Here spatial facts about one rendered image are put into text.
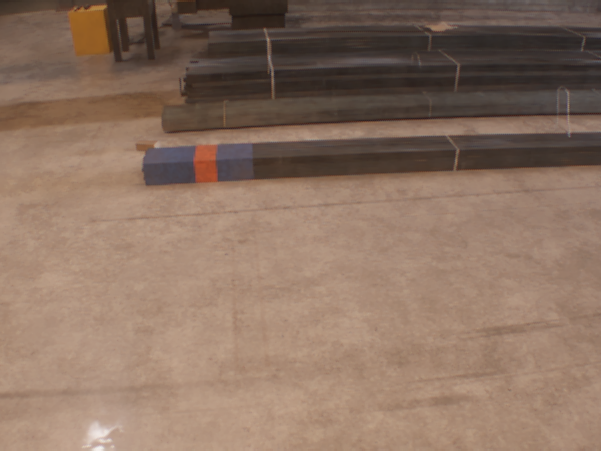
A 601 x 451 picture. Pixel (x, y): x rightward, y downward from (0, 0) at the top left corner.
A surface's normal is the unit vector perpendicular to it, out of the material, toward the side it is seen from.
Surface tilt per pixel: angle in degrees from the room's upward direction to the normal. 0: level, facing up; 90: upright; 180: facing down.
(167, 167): 90
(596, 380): 0
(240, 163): 90
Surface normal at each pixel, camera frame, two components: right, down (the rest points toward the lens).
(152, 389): -0.02, -0.85
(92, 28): 0.07, 0.53
